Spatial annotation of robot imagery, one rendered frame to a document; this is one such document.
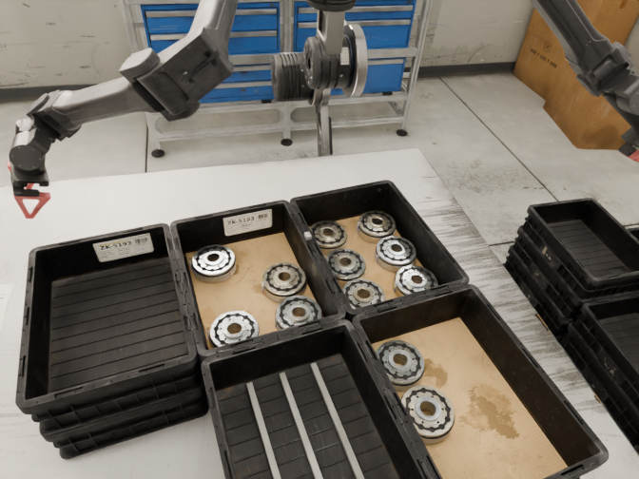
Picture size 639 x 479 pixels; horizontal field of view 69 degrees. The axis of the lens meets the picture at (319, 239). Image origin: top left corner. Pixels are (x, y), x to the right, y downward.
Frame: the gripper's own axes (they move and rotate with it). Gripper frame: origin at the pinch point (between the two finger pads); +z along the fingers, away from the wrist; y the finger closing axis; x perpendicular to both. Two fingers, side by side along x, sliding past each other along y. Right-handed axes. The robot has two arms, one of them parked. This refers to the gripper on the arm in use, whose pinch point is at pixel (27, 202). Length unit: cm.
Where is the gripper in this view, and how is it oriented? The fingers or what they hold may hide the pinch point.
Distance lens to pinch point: 124.9
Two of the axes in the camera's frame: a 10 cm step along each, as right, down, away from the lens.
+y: -5.1, -6.2, 6.0
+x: -7.8, 0.3, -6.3
